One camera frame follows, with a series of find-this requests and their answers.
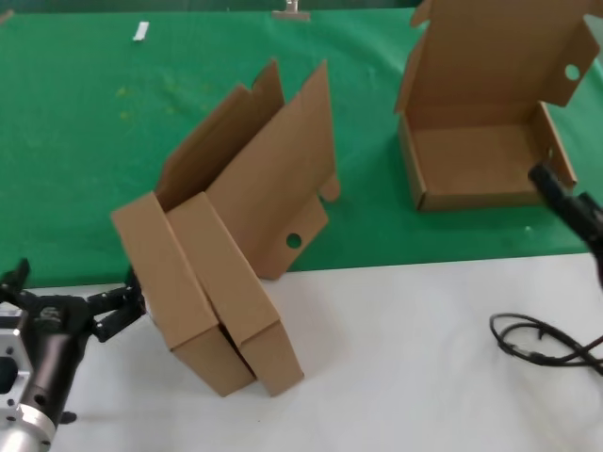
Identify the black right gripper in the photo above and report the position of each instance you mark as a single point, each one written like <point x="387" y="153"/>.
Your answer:
<point x="586" y="221"/>

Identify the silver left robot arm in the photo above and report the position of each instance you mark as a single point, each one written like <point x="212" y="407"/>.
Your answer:
<point x="23" y="433"/>

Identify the brown cardboard mailer box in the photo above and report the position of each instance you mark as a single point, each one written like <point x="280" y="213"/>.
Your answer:
<point x="471" y="155"/>
<point x="160" y="268"/>
<point x="235" y="268"/>

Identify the metal cloth clip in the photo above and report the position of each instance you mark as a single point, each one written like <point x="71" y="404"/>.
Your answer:
<point x="291" y="13"/>

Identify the green table cloth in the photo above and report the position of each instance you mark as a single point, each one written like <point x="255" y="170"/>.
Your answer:
<point x="70" y="165"/>

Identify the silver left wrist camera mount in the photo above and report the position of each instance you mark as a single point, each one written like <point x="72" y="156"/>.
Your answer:
<point x="10" y="353"/>

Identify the small white label strip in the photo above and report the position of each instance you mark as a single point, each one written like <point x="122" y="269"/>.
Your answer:
<point x="140" y="32"/>

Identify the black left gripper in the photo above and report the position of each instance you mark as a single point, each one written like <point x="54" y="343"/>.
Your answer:
<point x="59" y="339"/>

